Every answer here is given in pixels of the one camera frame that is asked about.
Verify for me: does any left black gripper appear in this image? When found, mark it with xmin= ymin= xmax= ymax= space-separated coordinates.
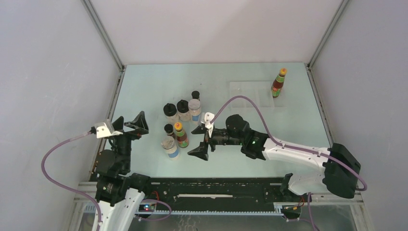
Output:
xmin=111 ymin=110 xmax=148 ymax=171

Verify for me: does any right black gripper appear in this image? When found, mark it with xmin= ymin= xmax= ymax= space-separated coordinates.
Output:
xmin=188 ymin=126 xmax=243 ymax=162

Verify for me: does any sauce bottle yellow cap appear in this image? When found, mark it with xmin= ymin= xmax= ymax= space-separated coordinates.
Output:
xmin=174 ymin=122 xmax=189 ymax=148
xmin=271 ymin=68 xmax=287 ymax=98

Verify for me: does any blue label spice jar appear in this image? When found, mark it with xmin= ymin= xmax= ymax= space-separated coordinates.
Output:
xmin=188 ymin=99 xmax=201 ymax=123
xmin=161 ymin=136 xmax=179 ymax=160

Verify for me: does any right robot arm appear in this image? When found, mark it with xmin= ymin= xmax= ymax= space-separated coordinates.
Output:
xmin=188 ymin=113 xmax=361 ymax=201

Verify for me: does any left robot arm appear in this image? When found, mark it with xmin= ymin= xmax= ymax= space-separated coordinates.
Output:
xmin=91 ymin=111 xmax=152 ymax=231

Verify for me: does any small dark pepper bottle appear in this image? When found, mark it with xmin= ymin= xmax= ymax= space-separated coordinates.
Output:
xmin=164 ymin=124 xmax=176 ymax=139

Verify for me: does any black lid salt shaker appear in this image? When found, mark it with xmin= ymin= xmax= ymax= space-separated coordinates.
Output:
xmin=177 ymin=100 xmax=191 ymax=122
xmin=163 ymin=103 xmax=179 ymax=125

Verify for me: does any small black cap spice bottle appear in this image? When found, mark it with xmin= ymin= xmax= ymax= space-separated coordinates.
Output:
xmin=191 ymin=90 xmax=200 ymax=100

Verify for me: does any clear plastic organizer tray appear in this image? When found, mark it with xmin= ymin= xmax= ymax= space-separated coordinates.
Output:
xmin=229 ymin=81 xmax=289 ymax=109

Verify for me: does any left circuit board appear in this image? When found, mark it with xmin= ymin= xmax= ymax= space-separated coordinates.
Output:
xmin=137 ymin=204 xmax=156 ymax=214

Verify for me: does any circuit board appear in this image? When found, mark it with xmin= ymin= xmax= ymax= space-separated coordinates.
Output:
xmin=137 ymin=204 xmax=156 ymax=214
xmin=281 ymin=205 xmax=302 ymax=215

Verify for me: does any right circuit board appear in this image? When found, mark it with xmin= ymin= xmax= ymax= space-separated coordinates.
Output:
xmin=281 ymin=205 xmax=302 ymax=215

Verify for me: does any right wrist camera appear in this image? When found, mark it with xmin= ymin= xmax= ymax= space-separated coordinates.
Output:
xmin=200 ymin=112 xmax=215 ymax=138

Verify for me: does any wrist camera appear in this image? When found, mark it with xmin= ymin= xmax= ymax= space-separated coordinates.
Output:
xmin=89 ymin=119 xmax=124 ymax=139
xmin=200 ymin=112 xmax=215 ymax=138

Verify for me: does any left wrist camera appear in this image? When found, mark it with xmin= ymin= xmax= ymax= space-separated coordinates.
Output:
xmin=89 ymin=119 xmax=124 ymax=139

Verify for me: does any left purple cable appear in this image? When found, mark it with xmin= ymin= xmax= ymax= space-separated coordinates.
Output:
xmin=41 ymin=131 xmax=102 ymax=231

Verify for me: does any purple cable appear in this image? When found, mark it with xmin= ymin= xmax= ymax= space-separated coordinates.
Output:
xmin=41 ymin=131 xmax=102 ymax=231
xmin=208 ymin=95 xmax=368 ymax=192

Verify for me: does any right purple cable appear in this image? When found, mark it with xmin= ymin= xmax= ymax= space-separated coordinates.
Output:
xmin=208 ymin=95 xmax=368 ymax=192

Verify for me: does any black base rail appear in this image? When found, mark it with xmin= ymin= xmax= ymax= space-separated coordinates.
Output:
xmin=146 ymin=177 xmax=307 ymax=214

